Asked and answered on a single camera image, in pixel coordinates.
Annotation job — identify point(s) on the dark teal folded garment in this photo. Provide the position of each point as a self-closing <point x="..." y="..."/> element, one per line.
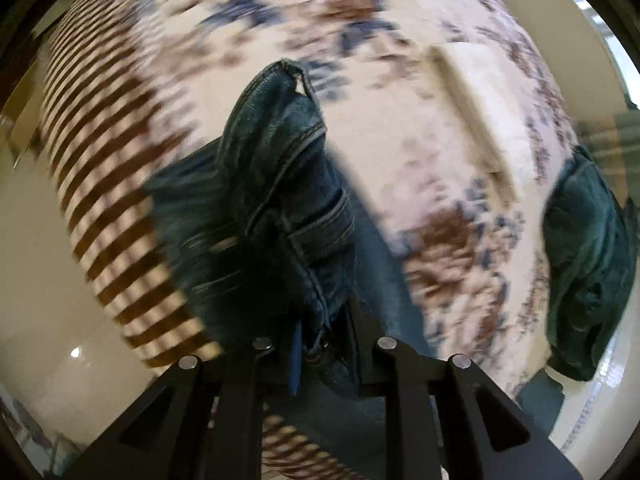
<point x="585" y="266"/>

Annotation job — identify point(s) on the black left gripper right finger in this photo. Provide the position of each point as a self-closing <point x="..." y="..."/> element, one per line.
<point x="447" y="419"/>

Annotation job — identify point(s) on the grey-green window curtain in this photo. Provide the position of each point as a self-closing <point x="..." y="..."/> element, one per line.
<point x="613" y="142"/>

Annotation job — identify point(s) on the floral fleece bed blanket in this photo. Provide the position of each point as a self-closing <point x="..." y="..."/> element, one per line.
<point x="132" y="86"/>

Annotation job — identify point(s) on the dark blue denim jeans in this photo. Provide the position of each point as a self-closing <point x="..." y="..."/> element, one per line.
<point x="266" y="237"/>

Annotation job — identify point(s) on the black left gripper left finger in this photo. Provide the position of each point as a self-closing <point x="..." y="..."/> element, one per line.
<point x="199" y="420"/>

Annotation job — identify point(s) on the cream folded cloth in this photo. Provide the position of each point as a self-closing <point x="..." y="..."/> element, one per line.
<point x="474" y="77"/>

